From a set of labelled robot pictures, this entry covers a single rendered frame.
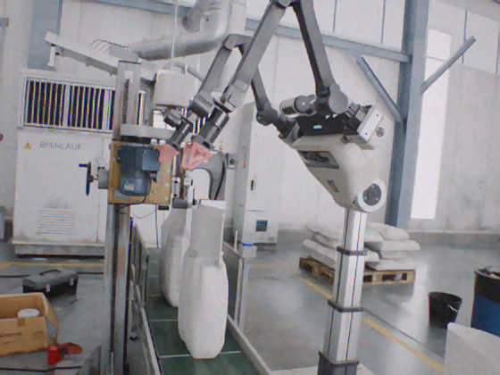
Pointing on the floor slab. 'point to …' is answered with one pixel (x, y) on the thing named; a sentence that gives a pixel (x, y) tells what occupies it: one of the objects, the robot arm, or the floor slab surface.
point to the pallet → (363, 272)
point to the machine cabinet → (56, 94)
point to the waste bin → (487, 300)
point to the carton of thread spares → (16, 335)
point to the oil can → (54, 351)
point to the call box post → (243, 293)
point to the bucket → (443, 308)
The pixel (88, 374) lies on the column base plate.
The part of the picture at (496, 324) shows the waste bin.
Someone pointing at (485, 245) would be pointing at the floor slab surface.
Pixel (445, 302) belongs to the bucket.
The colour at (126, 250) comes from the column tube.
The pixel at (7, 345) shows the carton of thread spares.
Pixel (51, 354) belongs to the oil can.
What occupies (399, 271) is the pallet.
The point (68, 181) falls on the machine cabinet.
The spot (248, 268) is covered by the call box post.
